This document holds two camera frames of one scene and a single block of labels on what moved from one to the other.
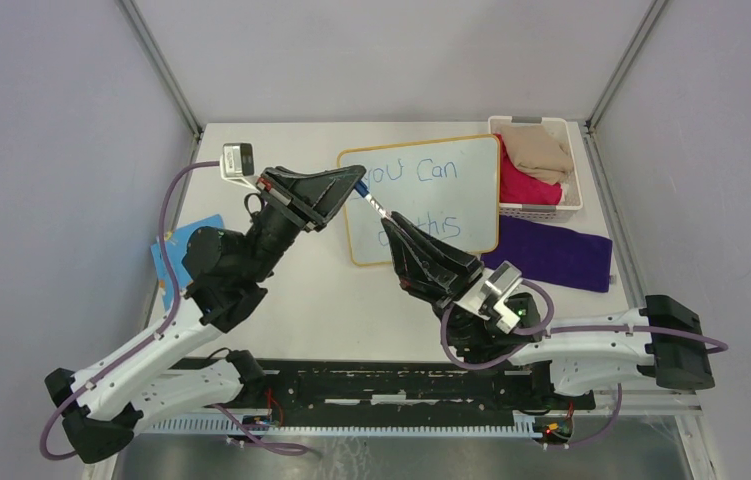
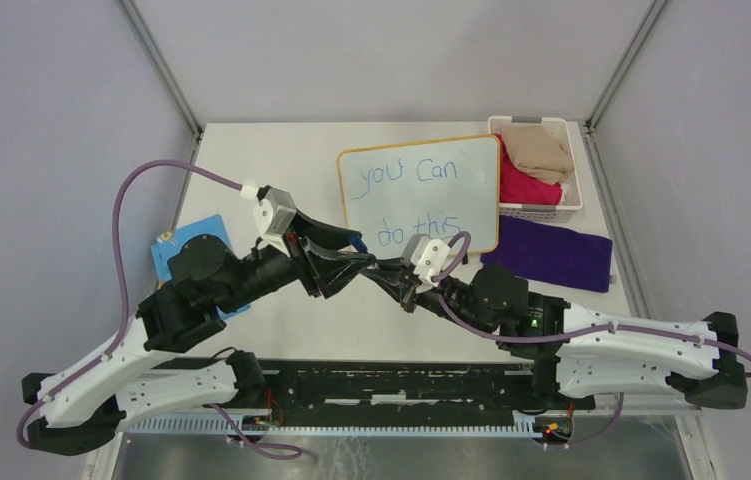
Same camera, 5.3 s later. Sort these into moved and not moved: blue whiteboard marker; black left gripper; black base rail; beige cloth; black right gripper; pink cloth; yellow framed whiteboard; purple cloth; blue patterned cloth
Moved: black left gripper; blue whiteboard marker; black right gripper
Not moved: beige cloth; yellow framed whiteboard; black base rail; pink cloth; purple cloth; blue patterned cloth
